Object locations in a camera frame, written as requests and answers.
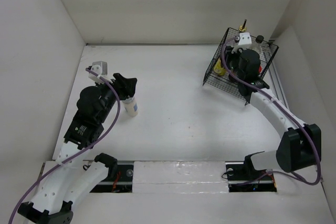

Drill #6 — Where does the black wire basket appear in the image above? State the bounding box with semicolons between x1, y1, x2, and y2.
203;27;279;99

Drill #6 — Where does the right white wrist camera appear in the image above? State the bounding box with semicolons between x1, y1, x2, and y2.
232;32;252;53

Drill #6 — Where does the clear glass oil bottle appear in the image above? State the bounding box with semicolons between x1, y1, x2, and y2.
238;19;247;33

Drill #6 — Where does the white silver lid jar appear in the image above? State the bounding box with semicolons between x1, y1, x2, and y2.
122;97;138;117

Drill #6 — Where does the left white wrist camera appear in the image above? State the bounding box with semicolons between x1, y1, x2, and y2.
87;61;110;84

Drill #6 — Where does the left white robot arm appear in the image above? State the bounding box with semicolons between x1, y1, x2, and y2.
13;71;138;223

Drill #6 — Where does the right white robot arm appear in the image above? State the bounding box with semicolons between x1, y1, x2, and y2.
220;46;321;185

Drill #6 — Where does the red label vinegar bottle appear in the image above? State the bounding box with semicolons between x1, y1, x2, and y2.
251;35;264;54

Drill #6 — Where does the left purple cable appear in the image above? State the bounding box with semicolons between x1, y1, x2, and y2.
7;68;123;224

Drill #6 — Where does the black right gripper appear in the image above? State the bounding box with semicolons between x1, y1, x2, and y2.
219;45;245;81

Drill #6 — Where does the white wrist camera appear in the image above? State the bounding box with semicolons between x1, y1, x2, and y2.
87;61;110;84
232;32;252;53

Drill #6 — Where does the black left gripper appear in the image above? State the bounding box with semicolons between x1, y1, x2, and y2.
95;73;136;123

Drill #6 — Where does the black metal base rail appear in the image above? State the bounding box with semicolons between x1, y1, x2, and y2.
92;161;277;194

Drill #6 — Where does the small yellow bottle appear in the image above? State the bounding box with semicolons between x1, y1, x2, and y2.
213;57;226;76

